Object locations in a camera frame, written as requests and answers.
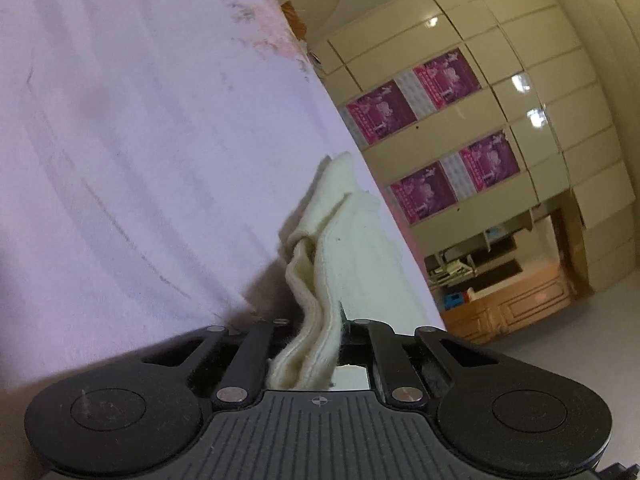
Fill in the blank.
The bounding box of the orange patterned cloth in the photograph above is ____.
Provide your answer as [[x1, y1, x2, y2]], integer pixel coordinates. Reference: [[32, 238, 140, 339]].
[[280, 1, 309, 42]]

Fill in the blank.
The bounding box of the beige open shelf unit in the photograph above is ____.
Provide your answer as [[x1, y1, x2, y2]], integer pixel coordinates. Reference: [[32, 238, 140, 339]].
[[424, 209, 533, 301]]

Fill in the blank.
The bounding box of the blue toy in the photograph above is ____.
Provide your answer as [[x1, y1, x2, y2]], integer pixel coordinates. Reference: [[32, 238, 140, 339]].
[[440, 289, 474, 314]]

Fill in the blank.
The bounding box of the wooden door frame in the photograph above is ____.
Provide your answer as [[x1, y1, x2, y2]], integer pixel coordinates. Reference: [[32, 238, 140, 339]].
[[549, 194, 597, 302]]

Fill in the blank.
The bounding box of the cream knitted sweater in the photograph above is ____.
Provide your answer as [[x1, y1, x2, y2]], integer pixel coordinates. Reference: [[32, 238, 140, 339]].
[[267, 151, 445, 391]]

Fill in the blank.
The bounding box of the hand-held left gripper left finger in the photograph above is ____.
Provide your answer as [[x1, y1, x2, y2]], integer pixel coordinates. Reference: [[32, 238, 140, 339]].
[[141, 319, 291, 405]]

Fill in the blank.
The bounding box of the wooden cabinet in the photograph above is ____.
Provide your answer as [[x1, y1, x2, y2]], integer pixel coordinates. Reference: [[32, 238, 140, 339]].
[[442, 269, 573, 345]]

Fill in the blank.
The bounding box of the magenta wall poster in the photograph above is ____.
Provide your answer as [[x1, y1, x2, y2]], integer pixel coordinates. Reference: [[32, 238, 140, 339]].
[[395, 49, 482, 117], [389, 161, 459, 226], [440, 130, 522, 202], [345, 80, 419, 145]]

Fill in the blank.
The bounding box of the beige wardrobe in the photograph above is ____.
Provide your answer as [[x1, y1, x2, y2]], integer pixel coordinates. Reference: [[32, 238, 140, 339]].
[[309, 0, 640, 307]]

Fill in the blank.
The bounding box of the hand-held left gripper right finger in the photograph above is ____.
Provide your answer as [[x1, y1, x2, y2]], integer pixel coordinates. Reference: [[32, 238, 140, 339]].
[[350, 318, 501, 405]]

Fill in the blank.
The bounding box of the floral lilac bedsheet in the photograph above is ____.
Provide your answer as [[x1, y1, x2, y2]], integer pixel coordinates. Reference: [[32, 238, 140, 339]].
[[0, 0, 446, 396]]

